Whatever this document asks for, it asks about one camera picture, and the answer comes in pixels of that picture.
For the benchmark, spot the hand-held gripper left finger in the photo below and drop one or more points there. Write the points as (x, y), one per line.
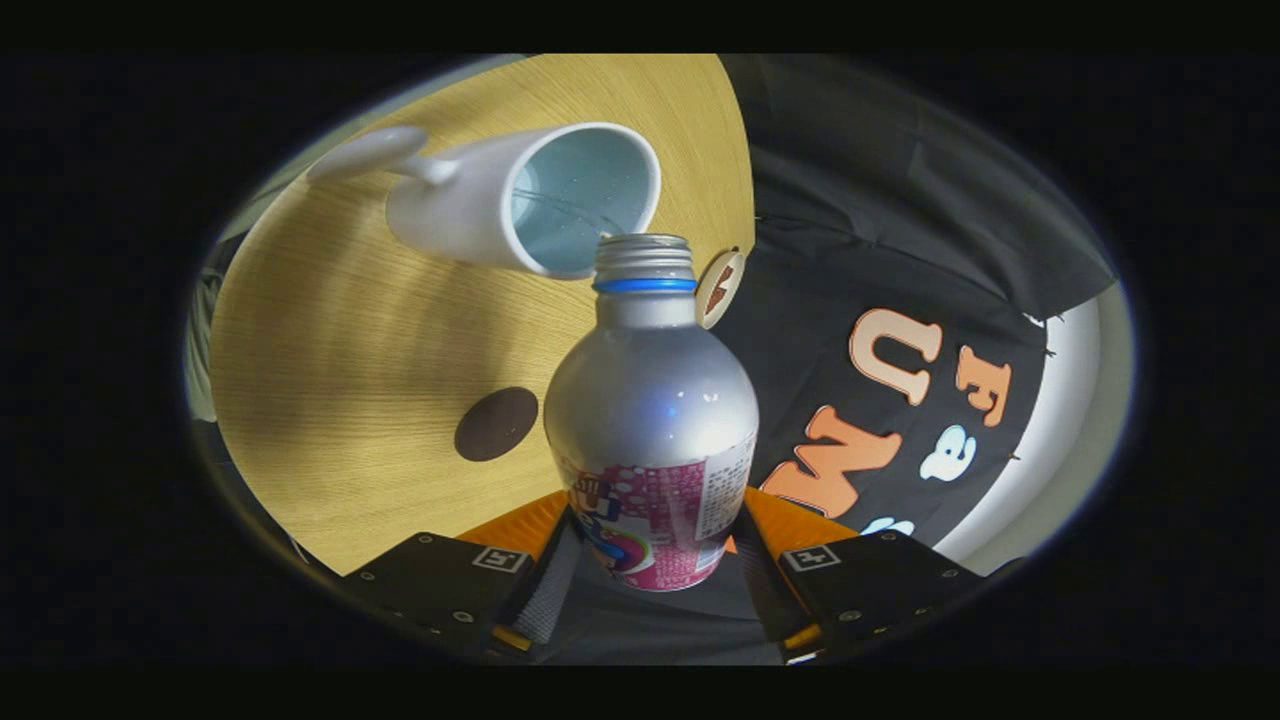
(550, 590)

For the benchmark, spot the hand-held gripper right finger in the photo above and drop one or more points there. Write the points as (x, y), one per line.
(765, 590)

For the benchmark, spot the dark brown round coaster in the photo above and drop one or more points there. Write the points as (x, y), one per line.
(497, 424)

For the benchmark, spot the silver juice bottle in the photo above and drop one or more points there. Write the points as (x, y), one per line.
(650, 400)

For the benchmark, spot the white cup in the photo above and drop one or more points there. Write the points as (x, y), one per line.
(450, 210)

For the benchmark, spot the white plate with red food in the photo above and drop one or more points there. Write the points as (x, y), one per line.
(720, 288)

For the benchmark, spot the wooden table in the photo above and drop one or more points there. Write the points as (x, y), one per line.
(330, 330)

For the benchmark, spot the black backdrop cloth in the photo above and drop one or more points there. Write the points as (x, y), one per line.
(880, 200)

